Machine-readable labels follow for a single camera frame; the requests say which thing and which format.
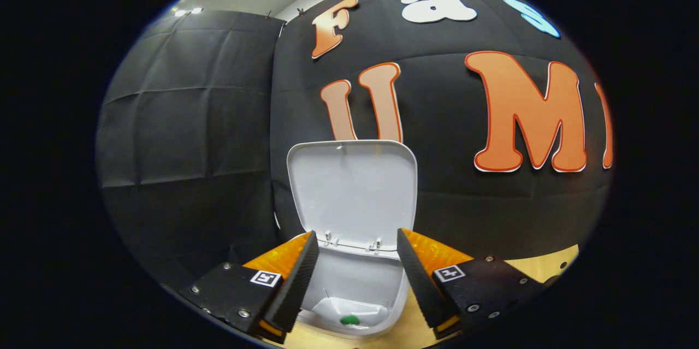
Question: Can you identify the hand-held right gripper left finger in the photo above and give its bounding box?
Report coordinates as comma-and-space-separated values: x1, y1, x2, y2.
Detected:
179, 230, 320, 345

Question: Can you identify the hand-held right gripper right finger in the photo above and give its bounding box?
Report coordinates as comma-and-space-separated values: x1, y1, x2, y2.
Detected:
396, 227, 552, 340

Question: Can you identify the white desktop garbage bin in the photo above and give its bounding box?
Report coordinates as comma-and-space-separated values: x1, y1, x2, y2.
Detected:
276, 140, 419, 339

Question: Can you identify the black backdrop cloth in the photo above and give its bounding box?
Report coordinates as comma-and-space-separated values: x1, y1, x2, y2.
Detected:
270, 0, 615, 262
97, 9, 287, 295

